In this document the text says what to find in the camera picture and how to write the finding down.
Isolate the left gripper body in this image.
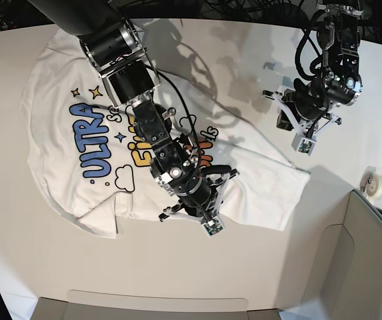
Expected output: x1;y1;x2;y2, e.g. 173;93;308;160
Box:
263;85;344;138

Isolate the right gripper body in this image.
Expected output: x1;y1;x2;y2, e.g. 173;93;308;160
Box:
153;165;239;227

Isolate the white printed t-shirt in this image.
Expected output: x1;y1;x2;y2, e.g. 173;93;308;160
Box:
20;31;310;239

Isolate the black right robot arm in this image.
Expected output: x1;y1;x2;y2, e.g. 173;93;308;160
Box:
32;1;237;235

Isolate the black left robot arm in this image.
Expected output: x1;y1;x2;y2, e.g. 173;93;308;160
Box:
263;1;363;139

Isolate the white tape roll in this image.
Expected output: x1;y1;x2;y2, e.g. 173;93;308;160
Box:
359;166;382;200

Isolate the beige cardboard box bottom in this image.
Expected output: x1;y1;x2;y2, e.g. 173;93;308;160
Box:
31;290;280;319

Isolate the beige cardboard box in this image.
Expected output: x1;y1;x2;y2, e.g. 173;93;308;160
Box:
279;188;382;320
31;290;280;319

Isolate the beige cardboard box right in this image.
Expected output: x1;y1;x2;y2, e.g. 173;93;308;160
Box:
279;188;382;320

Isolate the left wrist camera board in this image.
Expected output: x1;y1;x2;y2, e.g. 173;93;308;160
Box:
291;134;317;156

